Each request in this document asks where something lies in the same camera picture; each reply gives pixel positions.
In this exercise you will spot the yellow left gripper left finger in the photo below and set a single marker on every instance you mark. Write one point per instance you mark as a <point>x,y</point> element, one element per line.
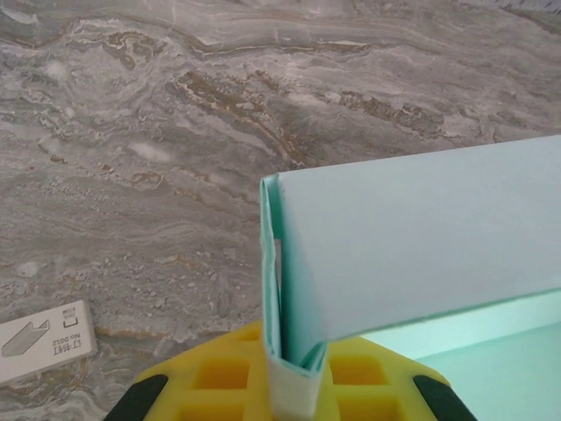
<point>210,377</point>

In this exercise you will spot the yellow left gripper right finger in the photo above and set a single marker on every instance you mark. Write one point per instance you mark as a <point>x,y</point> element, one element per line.
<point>372,386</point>

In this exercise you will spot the light blue paper box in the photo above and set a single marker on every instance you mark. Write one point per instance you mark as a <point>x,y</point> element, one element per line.
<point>394,241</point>

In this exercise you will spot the small white staple box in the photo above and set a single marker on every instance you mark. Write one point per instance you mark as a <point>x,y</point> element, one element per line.
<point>48,342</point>

